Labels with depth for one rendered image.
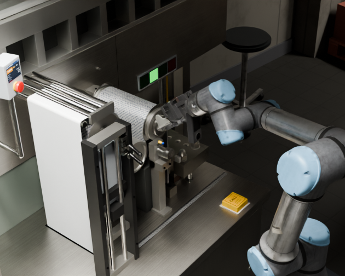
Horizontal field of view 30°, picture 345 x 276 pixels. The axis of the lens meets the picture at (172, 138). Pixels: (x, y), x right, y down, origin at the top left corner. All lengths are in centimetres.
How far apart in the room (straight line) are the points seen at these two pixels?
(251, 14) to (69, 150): 324
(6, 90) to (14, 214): 78
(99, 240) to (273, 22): 360
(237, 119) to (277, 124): 13
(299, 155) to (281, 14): 384
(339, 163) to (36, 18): 108
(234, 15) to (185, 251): 295
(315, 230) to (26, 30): 110
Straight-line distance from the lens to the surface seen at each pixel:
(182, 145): 250
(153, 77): 267
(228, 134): 192
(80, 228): 221
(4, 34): 207
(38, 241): 232
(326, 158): 162
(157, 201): 235
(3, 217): 234
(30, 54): 222
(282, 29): 547
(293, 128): 185
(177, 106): 206
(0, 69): 167
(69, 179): 210
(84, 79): 237
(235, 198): 241
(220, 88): 191
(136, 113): 220
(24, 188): 235
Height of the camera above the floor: 244
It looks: 34 degrees down
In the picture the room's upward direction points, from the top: 1 degrees counter-clockwise
